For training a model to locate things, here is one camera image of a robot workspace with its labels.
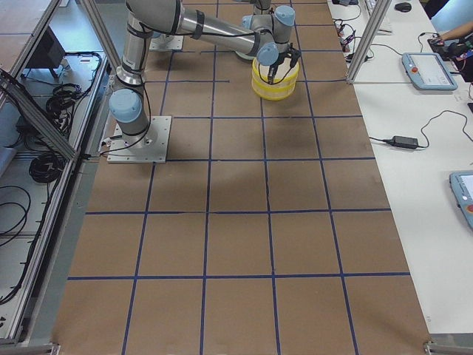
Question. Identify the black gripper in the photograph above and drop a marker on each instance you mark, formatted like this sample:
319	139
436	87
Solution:
274	67

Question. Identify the yellow top steamer layer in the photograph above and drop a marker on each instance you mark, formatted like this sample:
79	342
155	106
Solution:
284	78

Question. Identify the yellow steamer layer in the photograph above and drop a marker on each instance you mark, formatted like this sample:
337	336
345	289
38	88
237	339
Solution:
284	78
272	92

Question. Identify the yellow bottom steamer layer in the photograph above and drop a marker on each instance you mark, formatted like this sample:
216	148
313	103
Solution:
272	92

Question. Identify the person's hand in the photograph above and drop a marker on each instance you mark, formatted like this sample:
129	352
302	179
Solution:
445	36

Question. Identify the light green plate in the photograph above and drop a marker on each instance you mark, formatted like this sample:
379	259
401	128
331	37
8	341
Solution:
244	56

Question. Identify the white keyboard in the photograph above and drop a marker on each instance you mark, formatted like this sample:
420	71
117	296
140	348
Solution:
385	26

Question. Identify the black computer mouse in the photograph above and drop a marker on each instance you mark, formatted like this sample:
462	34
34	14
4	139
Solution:
403	7

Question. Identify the blue teach pendant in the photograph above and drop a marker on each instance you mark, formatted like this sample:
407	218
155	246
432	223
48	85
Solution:
427	71
461	185

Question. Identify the black power adapter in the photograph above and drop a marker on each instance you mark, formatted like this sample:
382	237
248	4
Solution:
402	142

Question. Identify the black equipment box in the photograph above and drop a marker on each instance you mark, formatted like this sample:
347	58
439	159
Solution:
48	54

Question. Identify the diagonal aluminium brace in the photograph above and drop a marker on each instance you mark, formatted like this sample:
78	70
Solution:
34	114

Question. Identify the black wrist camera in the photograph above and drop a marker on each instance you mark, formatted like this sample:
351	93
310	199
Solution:
293	54

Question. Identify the aluminium frame post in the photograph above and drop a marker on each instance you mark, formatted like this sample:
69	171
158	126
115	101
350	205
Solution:
369	33

